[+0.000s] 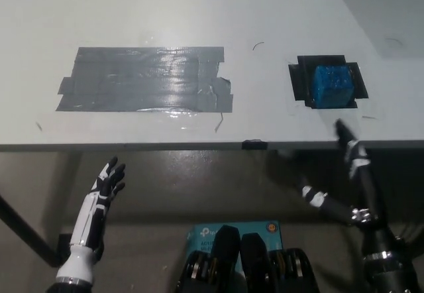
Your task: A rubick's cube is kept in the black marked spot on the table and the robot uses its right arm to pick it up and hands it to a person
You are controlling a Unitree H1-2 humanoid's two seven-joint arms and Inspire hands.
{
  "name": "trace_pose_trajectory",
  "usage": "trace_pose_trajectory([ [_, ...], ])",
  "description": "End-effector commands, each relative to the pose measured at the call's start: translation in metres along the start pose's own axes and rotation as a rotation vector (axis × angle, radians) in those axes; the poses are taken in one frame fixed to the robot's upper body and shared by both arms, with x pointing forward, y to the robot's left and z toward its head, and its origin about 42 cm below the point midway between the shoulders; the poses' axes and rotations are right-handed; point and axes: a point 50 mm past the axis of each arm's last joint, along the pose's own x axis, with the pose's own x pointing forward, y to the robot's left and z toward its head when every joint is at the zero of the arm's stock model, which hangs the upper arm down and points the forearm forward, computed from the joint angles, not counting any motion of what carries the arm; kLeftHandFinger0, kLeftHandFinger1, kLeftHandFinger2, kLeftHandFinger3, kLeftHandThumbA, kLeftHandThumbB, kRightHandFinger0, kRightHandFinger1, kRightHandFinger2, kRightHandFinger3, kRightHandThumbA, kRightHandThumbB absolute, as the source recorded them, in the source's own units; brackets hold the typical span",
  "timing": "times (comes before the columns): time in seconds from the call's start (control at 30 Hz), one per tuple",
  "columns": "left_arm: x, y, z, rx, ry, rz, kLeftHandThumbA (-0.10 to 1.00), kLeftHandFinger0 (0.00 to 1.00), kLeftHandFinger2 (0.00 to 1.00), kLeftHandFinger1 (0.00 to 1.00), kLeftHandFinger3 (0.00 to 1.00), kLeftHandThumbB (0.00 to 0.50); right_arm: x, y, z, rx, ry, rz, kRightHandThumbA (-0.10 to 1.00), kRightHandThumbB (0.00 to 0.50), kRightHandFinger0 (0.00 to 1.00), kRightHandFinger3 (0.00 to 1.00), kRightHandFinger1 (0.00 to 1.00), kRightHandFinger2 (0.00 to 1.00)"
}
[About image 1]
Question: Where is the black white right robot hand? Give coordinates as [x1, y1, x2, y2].
[299, 119, 411, 264]

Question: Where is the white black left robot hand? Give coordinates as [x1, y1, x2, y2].
[55, 155, 127, 282]

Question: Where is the blue rubik's cube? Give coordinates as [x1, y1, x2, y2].
[310, 64, 354, 109]

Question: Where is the black tape marked spot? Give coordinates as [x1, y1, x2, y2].
[287, 54, 370, 110]

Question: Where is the black diagonal table leg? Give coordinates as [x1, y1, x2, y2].
[0, 192, 64, 268]

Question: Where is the small black tape piece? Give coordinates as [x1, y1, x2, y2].
[241, 138, 268, 150]

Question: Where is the teal router cardboard box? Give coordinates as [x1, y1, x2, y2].
[185, 219, 283, 270]

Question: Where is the black table foot bracket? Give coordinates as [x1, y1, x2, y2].
[58, 232, 76, 261]

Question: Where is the grey duct tape patch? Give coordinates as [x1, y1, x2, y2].
[54, 45, 234, 113]

